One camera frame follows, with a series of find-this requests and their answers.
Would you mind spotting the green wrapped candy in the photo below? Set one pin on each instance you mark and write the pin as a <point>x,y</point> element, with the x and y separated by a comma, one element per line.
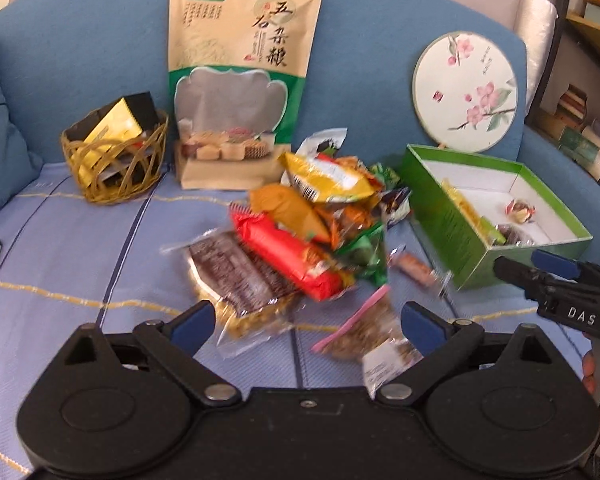
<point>387,176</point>

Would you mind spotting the small dark snack packet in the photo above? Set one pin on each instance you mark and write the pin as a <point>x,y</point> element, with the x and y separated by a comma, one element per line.
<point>512,234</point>

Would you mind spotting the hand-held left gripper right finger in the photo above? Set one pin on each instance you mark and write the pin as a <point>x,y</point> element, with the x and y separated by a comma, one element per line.
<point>421,327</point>

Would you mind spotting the red white wrapped candy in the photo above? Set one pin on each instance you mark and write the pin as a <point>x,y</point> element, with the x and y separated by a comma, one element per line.
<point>519,210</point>

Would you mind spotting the green snack packet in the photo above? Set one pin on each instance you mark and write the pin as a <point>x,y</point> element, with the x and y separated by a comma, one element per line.
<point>365,255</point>

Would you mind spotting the light blue striped blanket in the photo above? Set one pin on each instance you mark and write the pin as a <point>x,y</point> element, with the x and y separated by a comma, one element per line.
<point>80,240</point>

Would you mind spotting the green cardboard box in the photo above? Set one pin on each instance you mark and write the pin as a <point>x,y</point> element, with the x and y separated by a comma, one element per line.
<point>430,195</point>

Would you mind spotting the round floral fan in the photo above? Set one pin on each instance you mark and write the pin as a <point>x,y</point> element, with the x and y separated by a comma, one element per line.
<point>455,85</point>

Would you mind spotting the orange crinkled snack packet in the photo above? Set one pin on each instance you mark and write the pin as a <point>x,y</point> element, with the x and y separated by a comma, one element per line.
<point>352,217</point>

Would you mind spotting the blue cushion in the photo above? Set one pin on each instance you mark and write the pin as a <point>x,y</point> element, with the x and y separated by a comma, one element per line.
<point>5,160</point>

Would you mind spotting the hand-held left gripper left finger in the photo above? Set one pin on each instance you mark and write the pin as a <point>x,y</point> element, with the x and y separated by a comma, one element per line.
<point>195,324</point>

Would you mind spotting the yellow box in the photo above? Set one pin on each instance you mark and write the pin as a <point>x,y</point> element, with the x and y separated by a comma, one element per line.
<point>112,125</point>

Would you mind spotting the dark brown snack packet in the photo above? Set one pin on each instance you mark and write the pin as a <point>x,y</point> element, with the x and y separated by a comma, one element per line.
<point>235,275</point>

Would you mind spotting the long red snack packet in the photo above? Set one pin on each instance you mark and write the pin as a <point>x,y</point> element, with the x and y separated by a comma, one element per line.
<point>285,255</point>

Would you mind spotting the green box on shelf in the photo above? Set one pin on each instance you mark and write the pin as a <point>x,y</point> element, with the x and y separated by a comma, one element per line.
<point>577,147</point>

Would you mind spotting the dark purple snack packet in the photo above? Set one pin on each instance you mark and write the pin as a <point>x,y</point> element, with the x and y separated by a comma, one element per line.
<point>395,205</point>

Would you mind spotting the clear zip bag pink strip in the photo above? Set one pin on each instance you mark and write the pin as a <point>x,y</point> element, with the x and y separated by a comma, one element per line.
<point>365,335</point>

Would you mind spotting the stack of books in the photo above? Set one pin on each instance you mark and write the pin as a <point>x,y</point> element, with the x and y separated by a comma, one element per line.
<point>572,102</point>

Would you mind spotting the woven wicker basket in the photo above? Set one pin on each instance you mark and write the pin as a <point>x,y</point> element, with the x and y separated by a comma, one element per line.
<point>115,196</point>

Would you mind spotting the black box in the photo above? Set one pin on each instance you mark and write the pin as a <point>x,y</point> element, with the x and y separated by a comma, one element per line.
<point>147,110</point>

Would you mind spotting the large kraft snack bag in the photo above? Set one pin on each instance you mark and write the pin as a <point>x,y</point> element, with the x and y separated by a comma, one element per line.
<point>220,35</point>

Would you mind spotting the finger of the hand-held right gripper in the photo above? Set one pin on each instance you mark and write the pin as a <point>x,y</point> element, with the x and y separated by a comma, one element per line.
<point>555,263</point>
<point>517,271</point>

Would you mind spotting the blue fabric sofa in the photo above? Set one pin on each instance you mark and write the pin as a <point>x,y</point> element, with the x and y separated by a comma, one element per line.
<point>105,45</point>

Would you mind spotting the yellow striped snack packet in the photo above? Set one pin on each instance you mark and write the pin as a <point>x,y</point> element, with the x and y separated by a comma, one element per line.
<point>462,207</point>

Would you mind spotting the small brown candy bar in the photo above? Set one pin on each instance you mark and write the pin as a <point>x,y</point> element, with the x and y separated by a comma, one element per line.
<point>415,266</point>

